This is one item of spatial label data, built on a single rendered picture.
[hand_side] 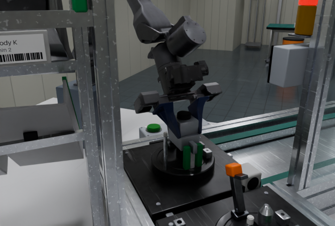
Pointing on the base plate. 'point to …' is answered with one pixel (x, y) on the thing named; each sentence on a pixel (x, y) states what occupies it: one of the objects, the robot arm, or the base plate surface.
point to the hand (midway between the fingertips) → (185, 119)
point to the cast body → (186, 131)
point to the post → (314, 87)
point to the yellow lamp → (305, 19)
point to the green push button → (153, 127)
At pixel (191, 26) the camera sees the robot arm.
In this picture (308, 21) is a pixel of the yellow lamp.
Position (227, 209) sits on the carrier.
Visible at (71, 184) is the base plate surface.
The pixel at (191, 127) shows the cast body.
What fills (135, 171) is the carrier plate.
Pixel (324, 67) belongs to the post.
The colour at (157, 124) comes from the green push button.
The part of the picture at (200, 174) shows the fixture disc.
